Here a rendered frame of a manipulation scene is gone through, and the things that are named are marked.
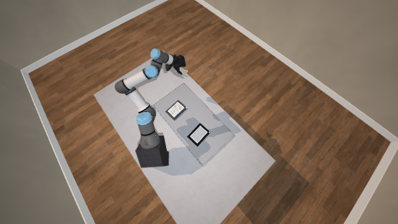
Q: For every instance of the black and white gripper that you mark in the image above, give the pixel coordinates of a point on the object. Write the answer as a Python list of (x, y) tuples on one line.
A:
[(177, 64)]

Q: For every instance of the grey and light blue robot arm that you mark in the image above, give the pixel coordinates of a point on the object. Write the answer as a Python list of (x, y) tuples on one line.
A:
[(145, 120)]

